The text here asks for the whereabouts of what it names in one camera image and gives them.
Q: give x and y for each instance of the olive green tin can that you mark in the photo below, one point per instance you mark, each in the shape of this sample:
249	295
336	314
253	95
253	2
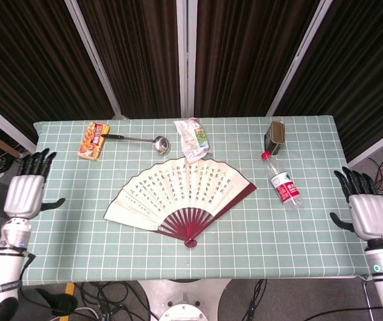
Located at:
274	137

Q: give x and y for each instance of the crumpled white snack wrapper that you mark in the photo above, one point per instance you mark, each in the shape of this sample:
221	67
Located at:
189	140

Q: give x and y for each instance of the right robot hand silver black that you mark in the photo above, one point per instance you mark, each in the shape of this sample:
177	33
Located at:
371	217

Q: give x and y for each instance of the green checked tablecloth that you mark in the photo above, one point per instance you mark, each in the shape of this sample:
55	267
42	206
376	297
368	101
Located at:
261	240

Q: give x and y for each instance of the red paper folding fan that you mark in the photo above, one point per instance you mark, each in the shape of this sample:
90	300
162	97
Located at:
184	190

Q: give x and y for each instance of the black shoe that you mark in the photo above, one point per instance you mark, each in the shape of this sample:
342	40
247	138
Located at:
61	302

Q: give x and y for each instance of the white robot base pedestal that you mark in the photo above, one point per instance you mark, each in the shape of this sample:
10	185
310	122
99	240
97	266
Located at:
184	301

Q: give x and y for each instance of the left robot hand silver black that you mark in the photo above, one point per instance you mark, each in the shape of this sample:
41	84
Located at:
24	197

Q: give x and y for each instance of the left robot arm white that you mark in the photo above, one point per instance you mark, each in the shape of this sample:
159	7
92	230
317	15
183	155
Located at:
5	267

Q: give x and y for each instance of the orange snack box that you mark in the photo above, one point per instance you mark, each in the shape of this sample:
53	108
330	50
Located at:
92	142

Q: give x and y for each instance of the clear plastic bottle red label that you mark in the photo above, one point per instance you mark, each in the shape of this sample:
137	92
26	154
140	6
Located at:
286	190

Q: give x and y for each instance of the dark pleated partition panel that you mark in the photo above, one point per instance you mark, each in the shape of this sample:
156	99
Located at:
137	57
355	73
244	57
27	67

